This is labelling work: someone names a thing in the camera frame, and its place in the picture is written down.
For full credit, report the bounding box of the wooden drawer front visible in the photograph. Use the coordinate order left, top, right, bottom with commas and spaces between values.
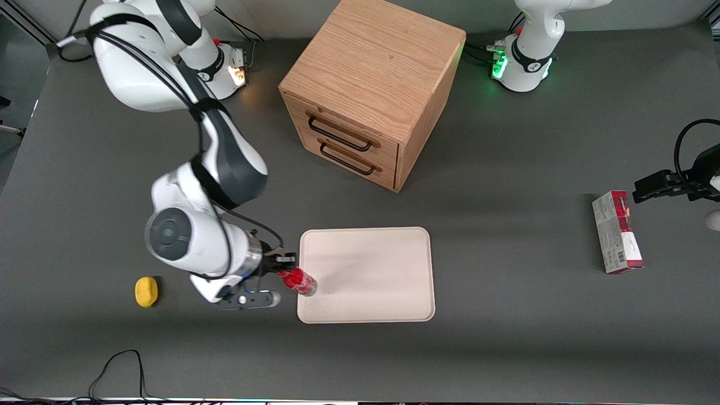
294, 120, 400, 192
283, 93, 401, 169

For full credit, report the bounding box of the black left arm base cable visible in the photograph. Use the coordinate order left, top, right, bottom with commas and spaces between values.
464, 11, 527, 65

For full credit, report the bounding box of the black looped table cable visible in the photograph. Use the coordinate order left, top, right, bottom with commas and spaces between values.
87, 349, 169, 403

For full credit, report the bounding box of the black right arm base cable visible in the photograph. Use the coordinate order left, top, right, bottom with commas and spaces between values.
214, 7, 266, 71

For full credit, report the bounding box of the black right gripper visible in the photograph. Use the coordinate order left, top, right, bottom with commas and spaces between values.
260, 252, 298, 279

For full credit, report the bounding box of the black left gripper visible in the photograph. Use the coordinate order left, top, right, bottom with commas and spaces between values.
633, 143, 720, 204

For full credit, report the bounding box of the beige rectangular tray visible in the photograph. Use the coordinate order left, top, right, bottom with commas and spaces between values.
297, 227, 436, 325

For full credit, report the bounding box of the yellow lemon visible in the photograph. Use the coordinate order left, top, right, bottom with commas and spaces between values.
134, 276, 159, 308

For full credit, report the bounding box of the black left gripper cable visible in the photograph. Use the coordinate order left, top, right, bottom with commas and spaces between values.
674, 119, 720, 181

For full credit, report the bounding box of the red and grey carton box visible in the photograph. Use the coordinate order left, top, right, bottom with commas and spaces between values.
592, 190, 644, 275

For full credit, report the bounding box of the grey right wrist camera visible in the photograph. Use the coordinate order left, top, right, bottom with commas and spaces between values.
222, 288, 282, 309

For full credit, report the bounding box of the black metal drawer handle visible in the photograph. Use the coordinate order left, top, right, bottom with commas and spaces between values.
318, 139, 384, 177
306, 112, 383, 153

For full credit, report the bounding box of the red coke bottle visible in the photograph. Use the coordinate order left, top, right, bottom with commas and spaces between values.
278, 267, 318, 297

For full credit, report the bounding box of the black arm base cable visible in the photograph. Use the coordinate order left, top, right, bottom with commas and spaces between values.
214, 7, 266, 71
464, 11, 527, 65

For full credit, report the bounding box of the wooden drawer cabinet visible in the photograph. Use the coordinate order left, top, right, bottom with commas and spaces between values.
278, 0, 467, 194

